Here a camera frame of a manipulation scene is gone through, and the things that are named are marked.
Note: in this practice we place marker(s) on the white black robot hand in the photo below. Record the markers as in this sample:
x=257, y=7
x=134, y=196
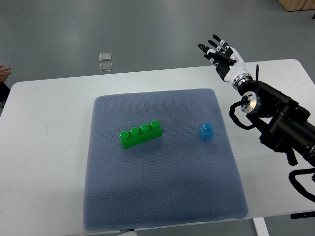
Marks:
x=228, y=63

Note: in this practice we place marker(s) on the person's hand at edge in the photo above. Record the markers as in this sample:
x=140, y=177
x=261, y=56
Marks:
x=4, y=73

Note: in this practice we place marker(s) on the blue toy block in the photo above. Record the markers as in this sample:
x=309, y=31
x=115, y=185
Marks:
x=206, y=132

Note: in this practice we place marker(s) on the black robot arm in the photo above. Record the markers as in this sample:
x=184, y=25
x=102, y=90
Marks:
x=282, y=122

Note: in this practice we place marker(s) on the green four-stud toy block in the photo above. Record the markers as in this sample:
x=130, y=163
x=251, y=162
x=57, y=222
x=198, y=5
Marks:
x=138, y=135

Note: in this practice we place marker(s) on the wooden furniture corner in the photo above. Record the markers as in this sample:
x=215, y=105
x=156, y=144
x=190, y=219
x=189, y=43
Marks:
x=297, y=5

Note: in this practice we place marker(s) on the upper metal floor plate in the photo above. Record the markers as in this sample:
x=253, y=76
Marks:
x=105, y=56

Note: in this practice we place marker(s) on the blue-grey textured mat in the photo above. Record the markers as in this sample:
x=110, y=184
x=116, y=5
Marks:
x=174, y=179

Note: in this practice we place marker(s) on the white table leg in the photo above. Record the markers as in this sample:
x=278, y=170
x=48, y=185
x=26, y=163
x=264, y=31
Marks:
x=260, y=226

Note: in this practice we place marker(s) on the black table control panel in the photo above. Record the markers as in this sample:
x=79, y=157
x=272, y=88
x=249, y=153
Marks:
x=302, y=215

